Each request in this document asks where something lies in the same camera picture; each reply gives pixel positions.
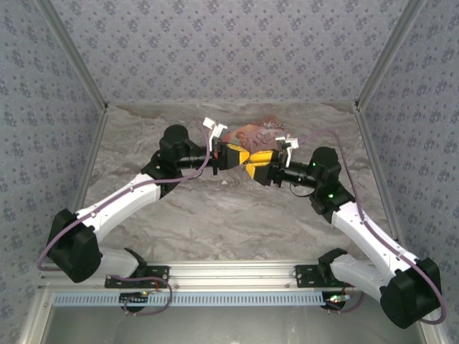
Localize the circuit board with led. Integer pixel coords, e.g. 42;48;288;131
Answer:
119;291;151;306
323;292;351;310

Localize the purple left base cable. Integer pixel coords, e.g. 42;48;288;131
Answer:
107;274;174;317

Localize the left circuit board with LED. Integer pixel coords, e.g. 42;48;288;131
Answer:
119;291;151;306

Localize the aluminium table edge rail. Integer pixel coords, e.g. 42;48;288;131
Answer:
354;105;401;243
73;107;110;219

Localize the slotted pale blue cable duct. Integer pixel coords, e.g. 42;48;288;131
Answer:
52;291;330;308

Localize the aluminium mounting rail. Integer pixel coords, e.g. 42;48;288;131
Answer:
38;261;363;288

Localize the aluminium table back rail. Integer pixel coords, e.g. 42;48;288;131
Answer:
106;100;356;108

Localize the right circuit board with LED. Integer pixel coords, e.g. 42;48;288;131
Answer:
323;292;351;310

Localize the pink floral printed box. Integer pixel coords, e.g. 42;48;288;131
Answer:
222;114;288;155

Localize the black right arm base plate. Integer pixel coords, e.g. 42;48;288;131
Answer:
294;264;345;288

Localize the aluminium frame post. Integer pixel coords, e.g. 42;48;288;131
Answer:
37;0;110;110
354;0;428;108

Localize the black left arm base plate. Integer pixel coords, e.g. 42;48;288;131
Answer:
105;264;171;290

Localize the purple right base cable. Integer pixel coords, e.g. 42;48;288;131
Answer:
326;292;365;315

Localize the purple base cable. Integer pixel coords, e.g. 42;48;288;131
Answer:
107;274;174;317
326;292;365;315

